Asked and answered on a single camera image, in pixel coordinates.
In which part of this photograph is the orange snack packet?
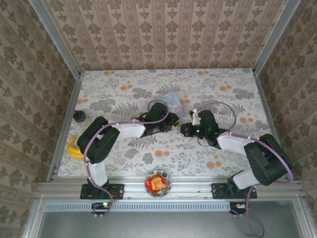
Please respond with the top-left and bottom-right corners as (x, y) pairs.
(151, 176), (164, 190)

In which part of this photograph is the grey metal panel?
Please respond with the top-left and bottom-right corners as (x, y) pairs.
(37, 202), (306, 238)

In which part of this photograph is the blue cartoon tin box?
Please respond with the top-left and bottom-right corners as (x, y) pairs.
(161, 91), (186, 118)

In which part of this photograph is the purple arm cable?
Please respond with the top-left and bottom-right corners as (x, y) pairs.
(194, 101), (295, 238)
(83, 99), (171, 219)

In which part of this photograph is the patterned bowl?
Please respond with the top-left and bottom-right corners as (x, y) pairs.
(144, 170), (172, 198)

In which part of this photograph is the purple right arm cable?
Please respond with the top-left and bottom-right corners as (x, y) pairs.
(194, 101), (295, 238)

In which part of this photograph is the clear jar with black lid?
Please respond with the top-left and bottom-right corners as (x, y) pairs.
(73, 110), (93, 127)

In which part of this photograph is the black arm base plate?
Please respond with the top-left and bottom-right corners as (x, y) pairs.
(211, 182), (258, 200)
(80, 183), (124, 200)

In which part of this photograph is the floral tablecloth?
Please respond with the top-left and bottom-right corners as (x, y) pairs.
(58, 68), (285, 178)

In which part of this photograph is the perforated grey cable tray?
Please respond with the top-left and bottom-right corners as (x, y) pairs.
(44, 201), (230, 212)

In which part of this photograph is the red snack packet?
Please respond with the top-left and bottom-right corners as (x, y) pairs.
(146, 173), (169, 195)

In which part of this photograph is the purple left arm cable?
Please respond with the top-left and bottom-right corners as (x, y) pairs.
(83, 99), (171, 219)

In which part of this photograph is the yellow banana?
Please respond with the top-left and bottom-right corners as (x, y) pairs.
(67, 135), (84, 160)

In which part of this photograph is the aluminium frame rail with mounts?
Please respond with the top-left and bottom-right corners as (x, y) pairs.
(37, 176), (306, 202)

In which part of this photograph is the aluminium frame post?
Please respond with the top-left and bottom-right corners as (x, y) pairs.
(28, 0), (81, 78)
(22, 198), (45, 238)
(252, 0), (298, 75)

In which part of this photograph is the aluminium side rail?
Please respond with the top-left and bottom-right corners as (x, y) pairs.
(252, 71), (293, 180)
(46, 73), (84, 182)

